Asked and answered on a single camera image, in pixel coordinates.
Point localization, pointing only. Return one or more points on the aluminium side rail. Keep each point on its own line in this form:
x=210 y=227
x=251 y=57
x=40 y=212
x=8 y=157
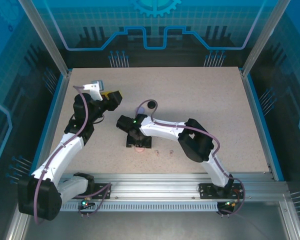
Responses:
x=252 y=105
x=56 y=112

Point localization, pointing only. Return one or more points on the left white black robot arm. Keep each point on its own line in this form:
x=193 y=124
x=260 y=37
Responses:
x=62 y=155

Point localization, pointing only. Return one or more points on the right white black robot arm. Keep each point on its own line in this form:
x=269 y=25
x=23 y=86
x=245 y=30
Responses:
x=165 y=128

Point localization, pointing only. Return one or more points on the pink earbud charging case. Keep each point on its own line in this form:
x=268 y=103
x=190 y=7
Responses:
x=140 y=150

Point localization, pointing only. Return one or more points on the aluminium frame post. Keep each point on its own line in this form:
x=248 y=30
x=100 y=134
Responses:
x=257 y=42
x=49 y=42

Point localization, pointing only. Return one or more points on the black earbud charging case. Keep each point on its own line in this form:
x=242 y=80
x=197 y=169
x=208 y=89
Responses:
x=152 y=105

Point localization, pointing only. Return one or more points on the aluminium base beam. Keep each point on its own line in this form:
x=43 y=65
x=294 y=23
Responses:
x=152 y=187

